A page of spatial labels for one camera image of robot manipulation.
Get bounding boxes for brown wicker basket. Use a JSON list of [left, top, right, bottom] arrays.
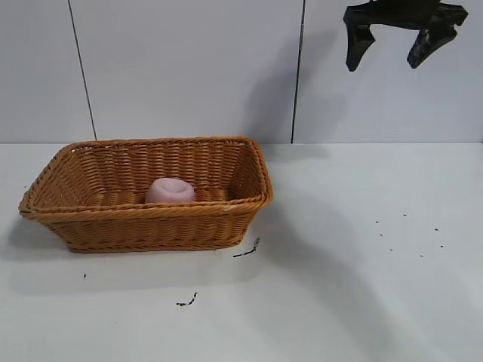
[[18, 136, 275, 254]]

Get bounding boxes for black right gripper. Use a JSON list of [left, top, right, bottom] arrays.
[[343, 0, 469, 72]]

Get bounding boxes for pink peach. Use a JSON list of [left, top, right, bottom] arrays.
[[145, 177, 195, 204]]

